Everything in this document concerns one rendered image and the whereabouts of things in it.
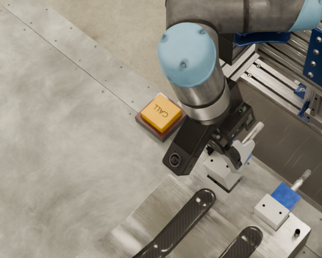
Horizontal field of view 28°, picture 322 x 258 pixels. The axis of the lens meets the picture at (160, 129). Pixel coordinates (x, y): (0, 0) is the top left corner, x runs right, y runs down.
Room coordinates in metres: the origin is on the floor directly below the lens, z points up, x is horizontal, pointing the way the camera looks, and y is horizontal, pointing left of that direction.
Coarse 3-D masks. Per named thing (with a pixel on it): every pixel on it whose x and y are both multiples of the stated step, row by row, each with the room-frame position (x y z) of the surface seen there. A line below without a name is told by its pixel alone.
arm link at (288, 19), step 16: (256, 0) 0.55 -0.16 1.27; (272, 0) 0.55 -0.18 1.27; (288, 0) 0.54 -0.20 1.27; (304, 0) 0.54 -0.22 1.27; (320, 0) 0.54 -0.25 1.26; (256, 16) 0.54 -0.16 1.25; (272, 16) 0.54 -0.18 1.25; (288, 16) 0.53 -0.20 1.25; (304, 16) 0.53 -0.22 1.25; (320, 16) 0.53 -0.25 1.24; (288, 32) 0.53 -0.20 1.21
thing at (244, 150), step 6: (234, 144) 0.46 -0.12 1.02; (240, 144) 0.46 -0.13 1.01; (246, 144) 0.47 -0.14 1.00; (252, 144) 0.47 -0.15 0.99; (240, 150) 0.46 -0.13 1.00; (246, 150) 0.46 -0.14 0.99; (222, 156) 0.45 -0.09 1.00; (246, 156) 0.46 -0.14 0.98; (228, 162) 0.44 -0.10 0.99; (234, 168) 0.43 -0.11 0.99; (240, 168) 0.44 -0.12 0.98
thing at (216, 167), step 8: (256, 128) 0.53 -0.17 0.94; (248, 136) 0.51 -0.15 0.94; (216, 152) 0.49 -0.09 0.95; (208, 160) 0.48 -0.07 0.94; (216, 160) 0.47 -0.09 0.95; (224, 160) 0.47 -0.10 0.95; (208, 168) 0.46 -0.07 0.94; (216, 168) 0.46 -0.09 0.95; (224, 168) 0.45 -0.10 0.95; (216, 176) 0.45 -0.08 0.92; (224, 176) 0.44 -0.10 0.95; (232, 176) 0.45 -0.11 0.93; (240, 176) 0.45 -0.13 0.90; (224, 184) 0.44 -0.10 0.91; (232, 184) 0.44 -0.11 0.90
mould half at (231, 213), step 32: (160, 192) 0.45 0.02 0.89; (192, 192) 0.44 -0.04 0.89; (224, 192) 0.43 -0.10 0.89; (256, 192) 0.42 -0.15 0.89; (128, 224) 0.40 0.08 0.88; (160, 224) 0.39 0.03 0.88; (224, 224) 0.37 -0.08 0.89; (256, 224) 0.36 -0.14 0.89; (288, 224) 0.35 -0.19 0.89; (96, 256) 0.34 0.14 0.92; (128, 256) 0.34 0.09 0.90; (192, 256) 0.33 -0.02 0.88; (256, 256) 0.31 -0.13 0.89; (288, 256) 0.30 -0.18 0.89
